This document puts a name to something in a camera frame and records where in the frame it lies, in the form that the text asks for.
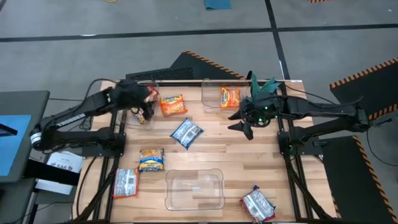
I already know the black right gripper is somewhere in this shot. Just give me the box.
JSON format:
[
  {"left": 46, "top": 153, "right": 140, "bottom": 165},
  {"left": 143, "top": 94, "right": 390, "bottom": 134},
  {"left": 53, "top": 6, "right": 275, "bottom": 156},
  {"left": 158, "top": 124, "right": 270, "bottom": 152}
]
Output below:
[{"left": 228, "top": 93, "right": 280, "bottom": 141}]

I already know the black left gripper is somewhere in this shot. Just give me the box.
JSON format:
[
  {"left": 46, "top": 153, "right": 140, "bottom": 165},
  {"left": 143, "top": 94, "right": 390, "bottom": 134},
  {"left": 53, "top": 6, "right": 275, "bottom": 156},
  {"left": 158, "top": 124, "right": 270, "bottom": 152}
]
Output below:
[{"left": 114, "top": 80, "right": 155, "bottom": 121}]

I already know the orange Maruchan noodle packet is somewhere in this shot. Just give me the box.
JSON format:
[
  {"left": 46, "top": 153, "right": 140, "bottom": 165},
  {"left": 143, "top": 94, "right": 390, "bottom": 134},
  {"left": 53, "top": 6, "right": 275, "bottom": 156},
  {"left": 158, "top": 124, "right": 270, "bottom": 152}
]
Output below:
[
  {"left": 220, "top": 86, "right": 241, "bottom": 109},
  {"left": 159, "top": 94, "right": 188, "bottom": 117}
]

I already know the yellow blue noodle packet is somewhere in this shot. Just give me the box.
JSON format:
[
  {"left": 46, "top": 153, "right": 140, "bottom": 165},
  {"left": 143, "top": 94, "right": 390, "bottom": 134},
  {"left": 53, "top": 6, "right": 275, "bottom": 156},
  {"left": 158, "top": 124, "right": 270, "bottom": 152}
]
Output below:
[{"left": 138, "top": 148, "right": 165, "bottom": 173}]

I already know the clear plastic bin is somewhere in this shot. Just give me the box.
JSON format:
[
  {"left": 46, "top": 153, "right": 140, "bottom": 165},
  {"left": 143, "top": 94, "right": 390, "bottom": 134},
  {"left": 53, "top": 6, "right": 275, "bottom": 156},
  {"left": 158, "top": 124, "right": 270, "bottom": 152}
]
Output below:
[
  {"left": 164, "top": 169, "right": 226, "bottom": 212},
  {"left": 119, "top": 80, "right": 160, "bottom": 130},
  {"left": 201, "top": 78, "right": 251, "bottom": 113}
]

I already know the black hazard-striped floor mat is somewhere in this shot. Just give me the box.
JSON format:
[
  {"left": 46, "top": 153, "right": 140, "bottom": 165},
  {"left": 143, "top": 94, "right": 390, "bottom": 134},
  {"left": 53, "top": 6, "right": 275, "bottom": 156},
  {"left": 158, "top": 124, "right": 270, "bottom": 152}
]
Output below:
[
  {"left": 125, "top": 50, "right": 246, "bottom": 81},
  {"left": 320, "top": 135, "right": 398, "bottom": 224},
  {"left": 328, "top": 57, "right": 398, "bottom": 121}
]

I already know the silver orange noodle packet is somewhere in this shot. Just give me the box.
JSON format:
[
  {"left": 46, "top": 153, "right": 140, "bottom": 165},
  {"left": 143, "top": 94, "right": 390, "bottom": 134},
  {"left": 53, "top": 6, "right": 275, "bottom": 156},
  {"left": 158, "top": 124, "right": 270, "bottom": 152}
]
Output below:
[{"left": 112, "top": 167, "right": 140, "bottom": 200}]

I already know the silver red blue noodle packet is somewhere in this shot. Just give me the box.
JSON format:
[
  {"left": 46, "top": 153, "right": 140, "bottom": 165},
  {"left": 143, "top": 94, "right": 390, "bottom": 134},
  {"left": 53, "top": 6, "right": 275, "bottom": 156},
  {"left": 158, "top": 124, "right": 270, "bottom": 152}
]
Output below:
[{"left": 239, "top": 185, "right": 276, "bottom": 223}]

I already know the white printed paper sheet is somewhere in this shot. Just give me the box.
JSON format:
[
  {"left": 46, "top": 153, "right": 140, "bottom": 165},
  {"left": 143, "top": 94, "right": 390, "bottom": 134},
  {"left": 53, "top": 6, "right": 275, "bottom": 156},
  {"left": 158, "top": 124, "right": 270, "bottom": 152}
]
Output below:
[{"left": 34, "top": 151, "right": 84, "bottom": 196}]

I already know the grey desk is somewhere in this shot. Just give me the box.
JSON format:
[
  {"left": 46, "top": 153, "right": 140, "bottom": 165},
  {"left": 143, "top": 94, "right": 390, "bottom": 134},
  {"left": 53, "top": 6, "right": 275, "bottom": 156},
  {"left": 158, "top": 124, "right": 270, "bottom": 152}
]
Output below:
[{"left": 0, "top": 90, "right": 50, "bottom": 224}]

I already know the black table frame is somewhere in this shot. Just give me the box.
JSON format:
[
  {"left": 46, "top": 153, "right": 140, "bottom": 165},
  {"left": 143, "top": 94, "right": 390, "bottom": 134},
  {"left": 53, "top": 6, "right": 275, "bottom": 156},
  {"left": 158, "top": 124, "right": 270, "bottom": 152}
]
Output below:
[{"left": 73, "top": 79, "right": 340, "bottom": 224}]

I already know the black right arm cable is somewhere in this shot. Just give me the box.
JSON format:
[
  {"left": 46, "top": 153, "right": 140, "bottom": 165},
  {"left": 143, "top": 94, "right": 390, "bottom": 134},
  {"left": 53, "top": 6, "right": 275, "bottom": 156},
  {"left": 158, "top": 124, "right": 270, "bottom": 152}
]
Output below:
[{"left": 284, "top": 83, "right": 365, "bottom": 108}]

